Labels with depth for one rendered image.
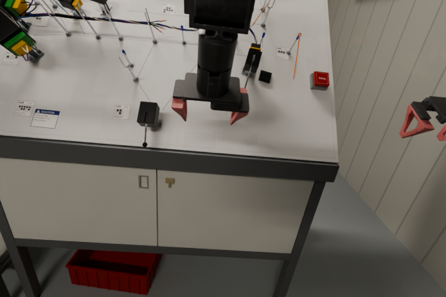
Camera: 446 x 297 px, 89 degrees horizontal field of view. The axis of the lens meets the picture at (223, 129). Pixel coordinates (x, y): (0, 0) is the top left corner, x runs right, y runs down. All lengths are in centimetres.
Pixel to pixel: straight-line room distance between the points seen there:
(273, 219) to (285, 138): 34
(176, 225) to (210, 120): 44
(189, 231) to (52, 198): 50
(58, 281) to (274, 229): 111
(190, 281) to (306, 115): 105
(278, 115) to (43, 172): 81
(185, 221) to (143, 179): 23
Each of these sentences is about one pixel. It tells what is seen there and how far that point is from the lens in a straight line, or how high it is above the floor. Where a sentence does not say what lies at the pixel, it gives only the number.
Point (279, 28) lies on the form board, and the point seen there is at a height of 125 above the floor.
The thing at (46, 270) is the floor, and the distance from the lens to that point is 165.
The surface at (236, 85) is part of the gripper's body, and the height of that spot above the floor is 113.
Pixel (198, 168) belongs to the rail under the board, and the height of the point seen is 82.
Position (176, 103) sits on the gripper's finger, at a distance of 42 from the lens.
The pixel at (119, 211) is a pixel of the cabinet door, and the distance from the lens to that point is 97.
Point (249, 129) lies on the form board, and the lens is 74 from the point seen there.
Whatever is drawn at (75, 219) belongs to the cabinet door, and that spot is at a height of 52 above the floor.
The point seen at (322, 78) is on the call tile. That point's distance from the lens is 86.
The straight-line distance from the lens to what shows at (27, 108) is 92.
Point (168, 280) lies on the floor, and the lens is 145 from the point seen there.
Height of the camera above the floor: 122
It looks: 24 degrees down
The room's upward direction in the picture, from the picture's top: 7 degrees clockwise
